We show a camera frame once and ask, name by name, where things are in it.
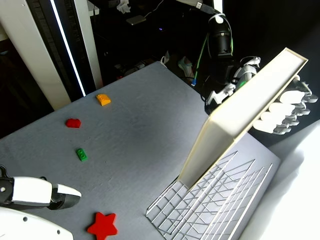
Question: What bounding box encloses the grey table cloth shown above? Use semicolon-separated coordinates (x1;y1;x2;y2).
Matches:
0;61;282;240

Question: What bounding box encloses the white wire rack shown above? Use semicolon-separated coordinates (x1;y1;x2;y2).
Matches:
145;151;274;240

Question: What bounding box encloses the white and teal shoe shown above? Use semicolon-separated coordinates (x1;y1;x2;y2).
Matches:
177;56;194;76

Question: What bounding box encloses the red toy brick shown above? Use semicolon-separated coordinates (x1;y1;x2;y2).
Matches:
65;118;82;129

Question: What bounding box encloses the green toy brick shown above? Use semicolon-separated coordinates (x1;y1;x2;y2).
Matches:
75;148;89;162

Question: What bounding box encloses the red star block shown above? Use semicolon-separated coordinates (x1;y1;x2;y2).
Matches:
86;211;119;240

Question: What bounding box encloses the white column with light strip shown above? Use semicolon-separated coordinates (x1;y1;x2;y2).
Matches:
0;0;104;111

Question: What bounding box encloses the flat grey device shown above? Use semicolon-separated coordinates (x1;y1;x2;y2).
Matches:
125;14;147;26

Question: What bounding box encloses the beige paperback book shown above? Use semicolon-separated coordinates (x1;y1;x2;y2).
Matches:
176;47;309;189

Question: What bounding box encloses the crumpled white paper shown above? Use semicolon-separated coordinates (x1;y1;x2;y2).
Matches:
116;0;131;15

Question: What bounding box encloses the orange toy brick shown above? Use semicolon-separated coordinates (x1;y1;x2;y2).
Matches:
96;93;112;107

